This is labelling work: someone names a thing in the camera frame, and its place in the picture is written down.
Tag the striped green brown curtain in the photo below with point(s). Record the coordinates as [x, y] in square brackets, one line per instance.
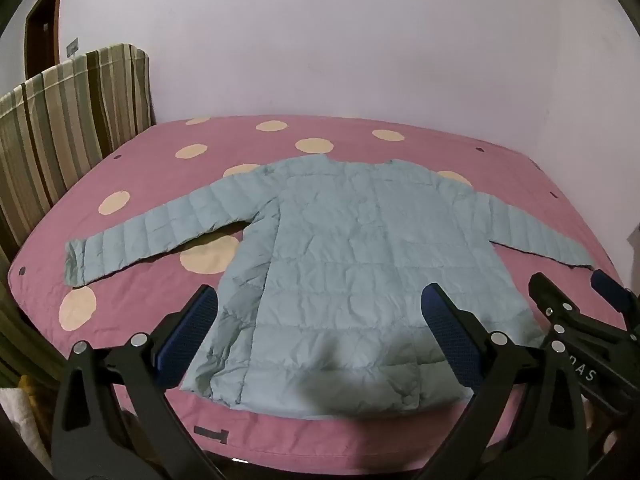
[59, 124]

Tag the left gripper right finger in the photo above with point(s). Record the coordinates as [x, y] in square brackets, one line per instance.
[525, 419]

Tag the light blue puffer jacket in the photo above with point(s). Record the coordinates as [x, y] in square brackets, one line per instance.
[319, 309]

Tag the wall light switch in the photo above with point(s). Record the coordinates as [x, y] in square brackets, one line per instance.
[72, 48]

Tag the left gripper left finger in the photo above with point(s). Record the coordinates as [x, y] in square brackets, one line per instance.
[90, 439]

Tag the pink dotted bed sheet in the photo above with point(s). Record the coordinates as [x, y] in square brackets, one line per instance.
[169, 160]

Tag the dark wooden door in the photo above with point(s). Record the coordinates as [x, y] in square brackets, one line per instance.
[41, 49]

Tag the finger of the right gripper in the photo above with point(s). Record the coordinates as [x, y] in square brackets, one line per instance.
[622, 299]
[555, 304]

